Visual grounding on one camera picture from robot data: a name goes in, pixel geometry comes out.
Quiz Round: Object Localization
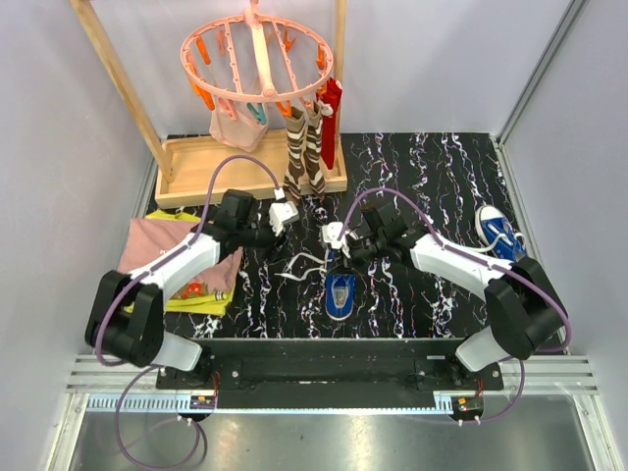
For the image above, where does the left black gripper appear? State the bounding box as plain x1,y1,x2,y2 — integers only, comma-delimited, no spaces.
237,211,293,264

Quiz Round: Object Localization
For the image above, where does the blue sneaker with white laces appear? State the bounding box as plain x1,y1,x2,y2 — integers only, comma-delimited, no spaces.
274,244,357,322

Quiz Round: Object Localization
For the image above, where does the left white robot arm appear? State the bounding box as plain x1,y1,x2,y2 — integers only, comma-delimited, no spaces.
84,189,299,389

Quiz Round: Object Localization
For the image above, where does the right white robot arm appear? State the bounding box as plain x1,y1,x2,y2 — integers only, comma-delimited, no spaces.
334,205,571,390

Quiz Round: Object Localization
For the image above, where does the yellow folded t-shirt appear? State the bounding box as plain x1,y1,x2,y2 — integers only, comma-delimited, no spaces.
123,207,236,317

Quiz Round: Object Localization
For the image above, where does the wooden drying rack stand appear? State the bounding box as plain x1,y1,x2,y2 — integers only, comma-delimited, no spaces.
72,1,346,209

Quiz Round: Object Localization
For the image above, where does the right brown striped sock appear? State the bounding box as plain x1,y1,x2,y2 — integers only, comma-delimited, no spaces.
303,102,326,200

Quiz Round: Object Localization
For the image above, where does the brown striped sock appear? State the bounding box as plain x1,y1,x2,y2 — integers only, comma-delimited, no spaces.
284,107,305,201
303,102,326,200

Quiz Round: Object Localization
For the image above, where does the pink mesh laundry bag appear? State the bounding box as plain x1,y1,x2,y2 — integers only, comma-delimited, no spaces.
209,100,268,152

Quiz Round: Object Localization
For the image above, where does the pink folded t-shirt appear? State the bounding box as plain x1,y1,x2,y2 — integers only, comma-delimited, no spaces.
118,210,242,299

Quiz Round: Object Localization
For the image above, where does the left brown striped sock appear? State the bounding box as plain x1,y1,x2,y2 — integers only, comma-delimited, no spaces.
284,107,305,201

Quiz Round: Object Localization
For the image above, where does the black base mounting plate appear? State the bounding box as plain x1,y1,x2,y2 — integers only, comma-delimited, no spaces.
156,339,503,397

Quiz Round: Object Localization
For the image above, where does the red hanging sock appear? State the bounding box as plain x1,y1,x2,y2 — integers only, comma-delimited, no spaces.
319,78,342,170

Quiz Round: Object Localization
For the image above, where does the pink round clip hanger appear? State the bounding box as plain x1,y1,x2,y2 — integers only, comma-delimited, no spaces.
180,1,336,126

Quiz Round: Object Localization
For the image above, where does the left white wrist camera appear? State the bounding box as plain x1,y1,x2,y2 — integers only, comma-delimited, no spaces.
268,188,299,236

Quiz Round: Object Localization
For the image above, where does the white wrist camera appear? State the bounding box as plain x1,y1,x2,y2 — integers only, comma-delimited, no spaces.
268,188,299,236
321,222,350,258

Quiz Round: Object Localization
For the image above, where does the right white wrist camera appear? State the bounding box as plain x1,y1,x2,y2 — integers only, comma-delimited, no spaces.
321,222,350,258

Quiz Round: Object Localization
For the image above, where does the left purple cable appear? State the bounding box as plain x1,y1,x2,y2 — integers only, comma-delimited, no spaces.
94,154,287,467

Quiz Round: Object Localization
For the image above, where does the purple cable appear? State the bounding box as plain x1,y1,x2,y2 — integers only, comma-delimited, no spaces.
94,154,287,467
338,186,573,425

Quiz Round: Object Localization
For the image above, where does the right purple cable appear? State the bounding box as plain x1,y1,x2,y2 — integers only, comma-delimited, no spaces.
338,186,573,425

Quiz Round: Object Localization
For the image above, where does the aluminium slotted rail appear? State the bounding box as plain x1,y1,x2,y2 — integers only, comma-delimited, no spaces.
86,391,453,415

